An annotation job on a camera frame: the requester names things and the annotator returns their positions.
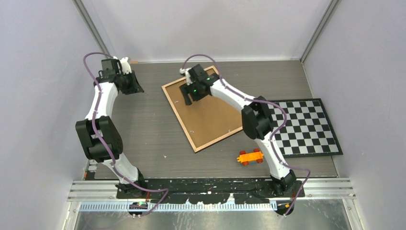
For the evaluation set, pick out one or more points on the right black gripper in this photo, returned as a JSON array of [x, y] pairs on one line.
[[186, 89]]

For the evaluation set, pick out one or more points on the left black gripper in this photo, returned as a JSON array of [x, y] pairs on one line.
[[135, 88]]

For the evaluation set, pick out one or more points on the black picture frame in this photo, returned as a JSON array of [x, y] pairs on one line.
[[204, 122]]

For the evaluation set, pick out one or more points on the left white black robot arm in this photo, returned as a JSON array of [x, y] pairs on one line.
[[97, 133]]

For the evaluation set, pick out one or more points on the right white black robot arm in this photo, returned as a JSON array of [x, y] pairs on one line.
[[257, 121]]

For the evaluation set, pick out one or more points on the orange toy car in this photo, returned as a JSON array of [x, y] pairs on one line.
[[246, 158]]

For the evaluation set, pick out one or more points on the black white checkerboard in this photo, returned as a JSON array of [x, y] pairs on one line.
[[308, 131]]

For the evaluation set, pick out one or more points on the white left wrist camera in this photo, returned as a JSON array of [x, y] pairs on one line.
[[126, 68]]

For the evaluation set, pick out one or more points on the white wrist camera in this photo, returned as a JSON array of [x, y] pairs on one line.
[[186, 74], [126, 68]]

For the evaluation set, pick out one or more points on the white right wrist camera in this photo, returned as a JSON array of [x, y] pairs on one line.
[[186, 74]]

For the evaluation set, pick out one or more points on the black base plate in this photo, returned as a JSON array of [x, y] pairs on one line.
[[208, 190]]

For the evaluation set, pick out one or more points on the aluminium rail front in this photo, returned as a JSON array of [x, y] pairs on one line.
[[314, 188]]

